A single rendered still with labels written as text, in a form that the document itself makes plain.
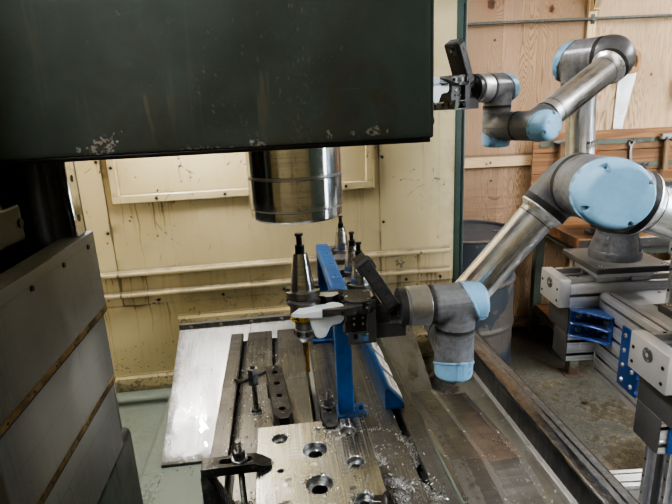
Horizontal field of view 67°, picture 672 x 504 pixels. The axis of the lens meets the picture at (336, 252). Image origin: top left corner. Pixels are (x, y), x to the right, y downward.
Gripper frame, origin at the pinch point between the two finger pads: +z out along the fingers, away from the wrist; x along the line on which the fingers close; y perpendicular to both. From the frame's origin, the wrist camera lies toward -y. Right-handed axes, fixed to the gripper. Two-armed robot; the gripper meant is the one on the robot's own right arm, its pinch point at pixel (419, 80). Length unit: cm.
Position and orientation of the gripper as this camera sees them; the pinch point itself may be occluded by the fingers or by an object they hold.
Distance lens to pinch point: 127.8
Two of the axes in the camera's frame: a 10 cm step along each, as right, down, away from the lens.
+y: 0.5, 9.6, 2.7
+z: -8.0, 2.0, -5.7
